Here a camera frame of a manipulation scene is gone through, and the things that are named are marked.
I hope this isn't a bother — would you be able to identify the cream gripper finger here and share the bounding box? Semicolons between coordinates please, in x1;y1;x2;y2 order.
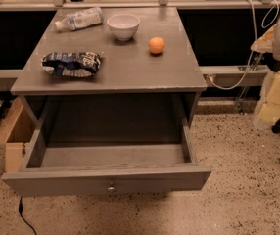
253;71;280;130

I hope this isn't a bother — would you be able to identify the blue chip bag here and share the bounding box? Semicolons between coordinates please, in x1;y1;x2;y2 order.
42;52;101;78

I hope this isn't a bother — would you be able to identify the round metal drawer knob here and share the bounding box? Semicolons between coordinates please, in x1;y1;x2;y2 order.
107;184;116;193

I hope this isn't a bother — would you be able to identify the open grey top drawer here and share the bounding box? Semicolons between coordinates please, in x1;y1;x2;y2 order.
1;99;212;198

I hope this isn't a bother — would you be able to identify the orange fruit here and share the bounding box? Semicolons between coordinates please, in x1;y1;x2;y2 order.
148;37;165;54

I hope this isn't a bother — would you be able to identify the white ceramic bowl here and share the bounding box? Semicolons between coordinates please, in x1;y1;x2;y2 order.
107;14;140;41

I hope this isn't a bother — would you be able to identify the grey wooden cabinet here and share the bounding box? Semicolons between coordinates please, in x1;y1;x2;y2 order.
11;7;206;119

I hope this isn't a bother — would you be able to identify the clear plastic water bottle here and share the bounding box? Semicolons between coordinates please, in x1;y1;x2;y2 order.
54;7;103;32

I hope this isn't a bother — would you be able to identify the light wooden box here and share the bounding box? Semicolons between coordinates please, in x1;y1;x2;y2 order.
0;98;35;172

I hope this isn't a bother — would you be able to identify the black floor cable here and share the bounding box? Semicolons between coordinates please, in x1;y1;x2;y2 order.
18;196;38;235

